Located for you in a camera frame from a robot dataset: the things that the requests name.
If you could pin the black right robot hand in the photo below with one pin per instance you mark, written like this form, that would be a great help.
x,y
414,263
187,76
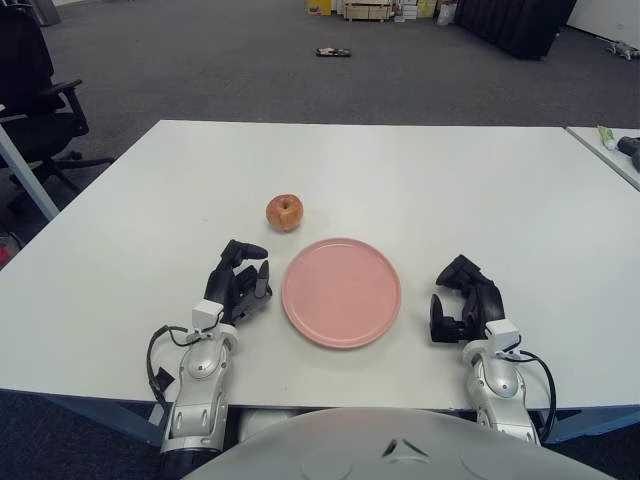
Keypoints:
x,y
482,300

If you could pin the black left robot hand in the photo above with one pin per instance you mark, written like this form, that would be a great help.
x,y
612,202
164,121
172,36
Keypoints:
x,y
235,290

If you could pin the red yellow apple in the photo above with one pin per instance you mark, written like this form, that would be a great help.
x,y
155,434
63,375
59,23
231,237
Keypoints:
x,y
285,212

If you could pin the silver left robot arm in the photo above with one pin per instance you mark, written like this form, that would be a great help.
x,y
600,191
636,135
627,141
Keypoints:
x,y
200,370

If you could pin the pink round plate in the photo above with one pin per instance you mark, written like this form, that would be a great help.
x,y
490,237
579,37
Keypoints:
x,y
341,295

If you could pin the white side table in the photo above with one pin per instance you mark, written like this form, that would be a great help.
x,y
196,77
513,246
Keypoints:
x,y
600,155

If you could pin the grey robot torso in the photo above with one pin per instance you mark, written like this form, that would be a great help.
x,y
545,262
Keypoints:
x,y
350,445

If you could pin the green white tube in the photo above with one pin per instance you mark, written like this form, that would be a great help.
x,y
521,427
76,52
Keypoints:
x,y
606,136

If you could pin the black handheld controller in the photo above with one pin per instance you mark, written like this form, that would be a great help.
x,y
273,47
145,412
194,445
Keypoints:
x,y
629,144
636,161

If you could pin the grey desk leg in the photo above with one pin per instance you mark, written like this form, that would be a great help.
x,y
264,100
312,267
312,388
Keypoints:
x,y
25,170

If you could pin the small black floor tray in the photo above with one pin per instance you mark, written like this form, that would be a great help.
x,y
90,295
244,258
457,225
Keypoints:
x,y
333,52

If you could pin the black office chair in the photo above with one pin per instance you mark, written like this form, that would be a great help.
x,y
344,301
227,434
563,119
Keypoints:
x,y
30,115

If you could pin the black partition cabinet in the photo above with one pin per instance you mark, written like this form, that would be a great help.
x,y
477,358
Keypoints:
x,y
515,25

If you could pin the grey toy on floor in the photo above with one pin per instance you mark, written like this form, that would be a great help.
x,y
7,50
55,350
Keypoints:
x,y
622,49

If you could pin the white plastic bag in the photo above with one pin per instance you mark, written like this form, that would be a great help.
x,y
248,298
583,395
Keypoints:
x,y
446,14

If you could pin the yellow cardboard box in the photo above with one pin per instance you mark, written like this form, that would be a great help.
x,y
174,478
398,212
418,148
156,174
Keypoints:
x,y
319,7

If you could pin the stack of white boxes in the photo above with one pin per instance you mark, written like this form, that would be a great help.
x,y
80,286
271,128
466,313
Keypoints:
x,y
407,9

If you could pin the wooden crate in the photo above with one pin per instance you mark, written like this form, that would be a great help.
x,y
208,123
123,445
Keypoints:
x,y
365,10

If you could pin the grey waste bin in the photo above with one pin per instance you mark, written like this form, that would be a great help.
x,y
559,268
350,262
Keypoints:
x,y
47,11

